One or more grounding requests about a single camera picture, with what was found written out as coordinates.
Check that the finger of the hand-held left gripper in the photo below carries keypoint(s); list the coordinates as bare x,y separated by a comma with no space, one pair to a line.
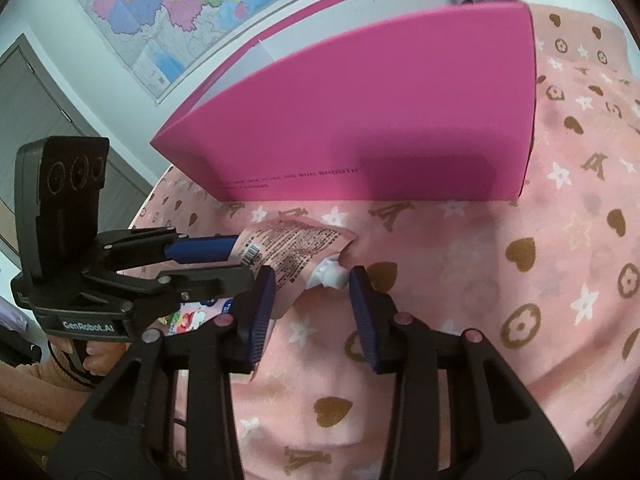
200,249
210,280

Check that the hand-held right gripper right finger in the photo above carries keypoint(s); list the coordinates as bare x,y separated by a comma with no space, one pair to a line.
362,321

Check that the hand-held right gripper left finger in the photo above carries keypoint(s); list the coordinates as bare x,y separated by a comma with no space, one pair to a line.
260,316

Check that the pink spout pouch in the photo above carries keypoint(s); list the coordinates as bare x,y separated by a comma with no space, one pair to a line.
295,250

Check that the pink cardboard box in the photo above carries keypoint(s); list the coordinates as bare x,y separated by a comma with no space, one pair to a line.
370,110

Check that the person's left forearm orange sleeve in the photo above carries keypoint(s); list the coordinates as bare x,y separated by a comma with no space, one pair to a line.
35,395

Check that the person's left hand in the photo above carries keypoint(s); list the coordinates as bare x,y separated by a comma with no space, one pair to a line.
107,357

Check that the grey door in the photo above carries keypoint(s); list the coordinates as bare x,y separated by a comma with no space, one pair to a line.
30,125

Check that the purple cloth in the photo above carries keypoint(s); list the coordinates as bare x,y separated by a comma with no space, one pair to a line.
11,315

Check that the pink printed blanket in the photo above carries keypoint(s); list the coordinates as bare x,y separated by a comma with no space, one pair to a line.
500,285

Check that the dark object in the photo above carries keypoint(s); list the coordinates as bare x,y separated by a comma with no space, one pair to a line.
20,347

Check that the colourful wall map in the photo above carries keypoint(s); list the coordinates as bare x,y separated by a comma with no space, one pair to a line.
170,5

